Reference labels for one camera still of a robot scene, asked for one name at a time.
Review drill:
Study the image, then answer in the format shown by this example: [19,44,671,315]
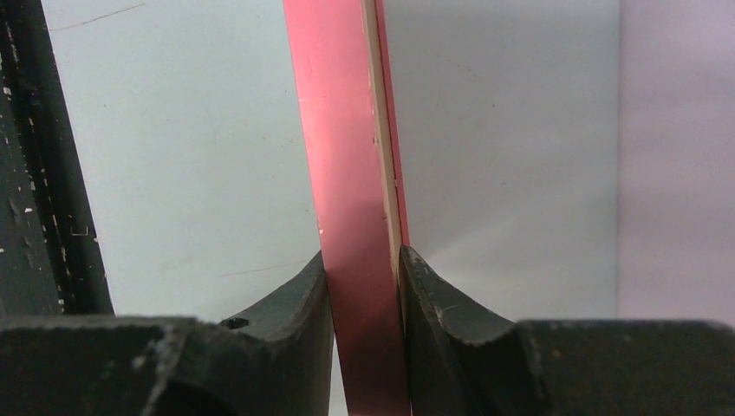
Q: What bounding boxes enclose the pink wooden photo frame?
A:
[284,1,411,415]

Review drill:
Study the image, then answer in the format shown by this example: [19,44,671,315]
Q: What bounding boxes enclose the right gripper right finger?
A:
[400,246,734,415]

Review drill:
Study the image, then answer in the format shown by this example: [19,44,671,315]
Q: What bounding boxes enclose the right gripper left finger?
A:
[1,255,334,415]

